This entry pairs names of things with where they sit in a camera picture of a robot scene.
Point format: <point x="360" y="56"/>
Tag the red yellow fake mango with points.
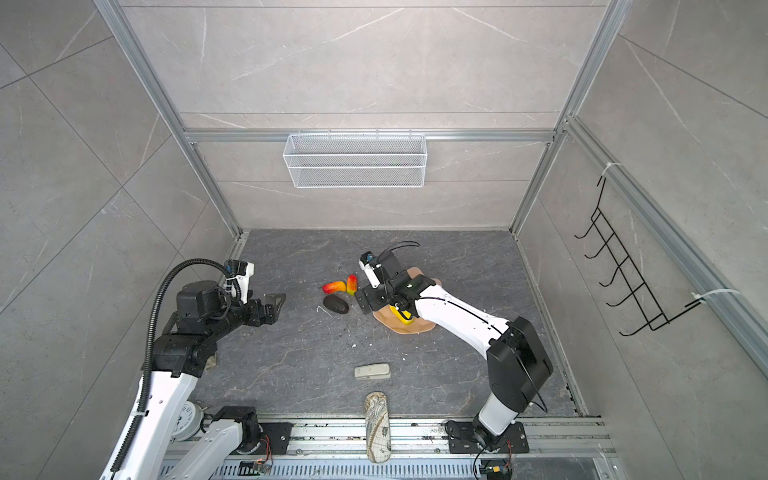
<point x="351" y="284"/>

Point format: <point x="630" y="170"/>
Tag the red orange fake mango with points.
<point x="334" y="287"/>

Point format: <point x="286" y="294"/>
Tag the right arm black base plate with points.
<point x="473" y="437"/>

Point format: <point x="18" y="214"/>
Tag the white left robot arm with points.
<point x="174" y="362"/>

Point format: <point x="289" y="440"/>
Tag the dark fake avocado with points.
<point x="336" y="304"/>

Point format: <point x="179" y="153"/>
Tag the black wire hook rack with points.
<point x="627" y="273"/>

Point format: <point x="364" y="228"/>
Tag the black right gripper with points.
<point x="369" y="293"/>

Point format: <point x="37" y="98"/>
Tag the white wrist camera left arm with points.
<point x="237" y="279"/>

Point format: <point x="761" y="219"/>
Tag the aluminium rail frame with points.
<point x="427" y="448"/>

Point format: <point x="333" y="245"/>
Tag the beige small box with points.
<point x="377" y="371"/>

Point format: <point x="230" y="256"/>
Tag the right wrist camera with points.
<point x="379" y="268"/>

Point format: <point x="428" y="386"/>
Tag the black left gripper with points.
<point x="269" y="312"/>

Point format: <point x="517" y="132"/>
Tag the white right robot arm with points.
<point x="517" y="363"/>

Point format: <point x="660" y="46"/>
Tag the map print oval case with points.
<point x="377" y="426"/>

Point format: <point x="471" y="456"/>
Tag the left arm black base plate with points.
<point x="271" y="438"/>

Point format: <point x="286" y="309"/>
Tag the white wire mesh basket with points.
<point x="356" y="160"/>

